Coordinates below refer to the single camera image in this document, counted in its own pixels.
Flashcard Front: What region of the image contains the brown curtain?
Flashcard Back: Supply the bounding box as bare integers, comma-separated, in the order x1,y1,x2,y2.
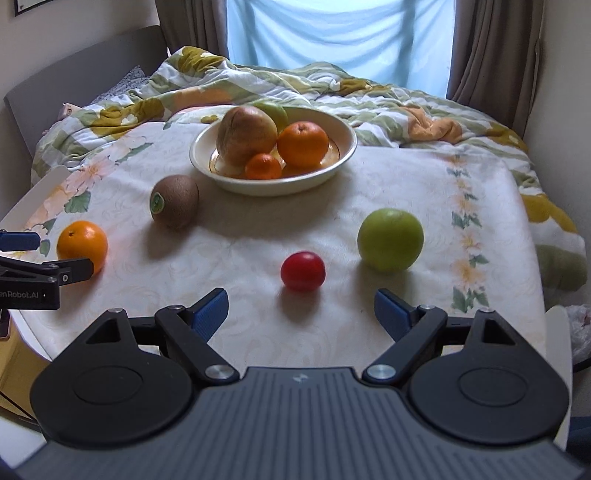
445,0,548,139
154,0,232,59

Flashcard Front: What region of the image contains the floral striped quilt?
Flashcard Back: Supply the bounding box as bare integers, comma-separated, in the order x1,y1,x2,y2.
30,45,583,291

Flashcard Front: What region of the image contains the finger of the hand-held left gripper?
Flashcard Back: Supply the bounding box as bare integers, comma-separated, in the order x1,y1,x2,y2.
0,256,94,288
0,231,42,253

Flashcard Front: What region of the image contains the light blue sheer curtain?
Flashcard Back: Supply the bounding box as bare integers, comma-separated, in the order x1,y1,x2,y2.
225,0,458,100

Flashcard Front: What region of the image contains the white plastic bag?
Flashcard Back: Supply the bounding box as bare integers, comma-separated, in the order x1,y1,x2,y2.
561,304,591,363

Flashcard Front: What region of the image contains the brown kiwi with green sticker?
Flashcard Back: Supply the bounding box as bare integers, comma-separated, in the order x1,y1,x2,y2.
150,174,201,231

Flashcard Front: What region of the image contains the cream bowl with yellow inside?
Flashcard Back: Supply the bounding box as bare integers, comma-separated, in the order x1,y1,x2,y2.
189,105,358,198

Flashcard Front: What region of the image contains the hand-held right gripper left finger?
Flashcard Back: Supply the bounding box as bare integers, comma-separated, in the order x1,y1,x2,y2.
84,287,240,383

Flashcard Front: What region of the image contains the small mandarin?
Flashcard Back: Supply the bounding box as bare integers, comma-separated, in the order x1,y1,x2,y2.
245,153,283,181

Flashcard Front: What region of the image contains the large green apple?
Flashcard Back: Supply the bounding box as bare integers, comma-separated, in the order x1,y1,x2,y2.
252,102,290,134

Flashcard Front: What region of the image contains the large orange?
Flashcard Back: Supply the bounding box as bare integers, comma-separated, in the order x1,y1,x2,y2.
277,121,330,168
56,220,109,276

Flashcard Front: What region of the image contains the large yellow-red apple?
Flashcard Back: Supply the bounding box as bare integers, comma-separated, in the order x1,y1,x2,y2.
216,105,279,166

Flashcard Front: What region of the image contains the grey headboard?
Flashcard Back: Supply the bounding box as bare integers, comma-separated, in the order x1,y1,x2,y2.
4,25,168,160

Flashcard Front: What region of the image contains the white floral tablecloth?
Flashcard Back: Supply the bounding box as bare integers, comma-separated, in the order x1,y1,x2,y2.
18,122,548,370

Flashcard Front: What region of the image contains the framed wall picture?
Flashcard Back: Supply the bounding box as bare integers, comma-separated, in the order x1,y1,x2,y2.
13,0,45,18

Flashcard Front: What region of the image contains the small green apple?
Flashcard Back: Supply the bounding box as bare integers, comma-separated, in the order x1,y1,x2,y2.
357,208,424,273

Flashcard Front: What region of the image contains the red cherry tomato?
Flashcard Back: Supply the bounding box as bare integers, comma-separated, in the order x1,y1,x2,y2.
280,250,327,292

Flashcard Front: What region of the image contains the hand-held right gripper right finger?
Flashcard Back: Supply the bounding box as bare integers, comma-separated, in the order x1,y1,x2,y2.
362,288,520,384

